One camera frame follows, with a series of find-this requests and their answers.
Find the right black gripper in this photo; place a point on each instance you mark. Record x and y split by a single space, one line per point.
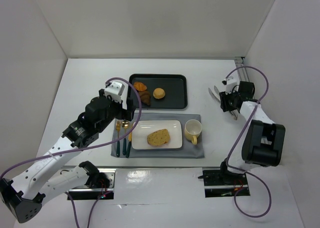
224 101

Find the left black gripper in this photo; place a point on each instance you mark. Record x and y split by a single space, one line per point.
129 109

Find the metal tongs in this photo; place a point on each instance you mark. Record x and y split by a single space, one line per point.
215 95

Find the speckled bread slice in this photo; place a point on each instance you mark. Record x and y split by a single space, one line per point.
159 137

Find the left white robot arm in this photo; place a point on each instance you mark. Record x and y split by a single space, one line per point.
25 194

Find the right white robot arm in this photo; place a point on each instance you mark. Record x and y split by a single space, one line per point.
263 138

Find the brown chocolate croissant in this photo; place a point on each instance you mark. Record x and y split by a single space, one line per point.
145 97

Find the white rectangular plate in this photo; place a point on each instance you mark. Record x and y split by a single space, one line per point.
144 128

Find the orange croissant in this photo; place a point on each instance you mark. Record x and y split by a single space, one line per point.
139 86

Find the black baking tray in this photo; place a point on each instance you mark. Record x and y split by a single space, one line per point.
174 85

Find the round bun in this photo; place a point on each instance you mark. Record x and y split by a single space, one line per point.
159 93

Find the yellow mug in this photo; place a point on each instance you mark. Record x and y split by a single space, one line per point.
192 130

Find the gold spoon green handle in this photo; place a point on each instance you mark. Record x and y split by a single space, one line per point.
125 126

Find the gold fork green handle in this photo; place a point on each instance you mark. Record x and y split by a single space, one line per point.
118 128

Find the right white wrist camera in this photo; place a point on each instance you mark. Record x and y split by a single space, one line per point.
229 84

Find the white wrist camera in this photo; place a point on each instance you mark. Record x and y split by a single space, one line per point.
114 89
229 84

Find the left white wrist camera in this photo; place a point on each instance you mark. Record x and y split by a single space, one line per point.
114 89

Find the gold knife green handle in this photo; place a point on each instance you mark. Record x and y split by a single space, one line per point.
128 150

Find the aluminium rail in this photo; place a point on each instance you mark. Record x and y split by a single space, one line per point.
242 72

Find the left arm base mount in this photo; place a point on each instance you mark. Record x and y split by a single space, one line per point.
100 183

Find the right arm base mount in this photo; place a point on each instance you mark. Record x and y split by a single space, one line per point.
219 182

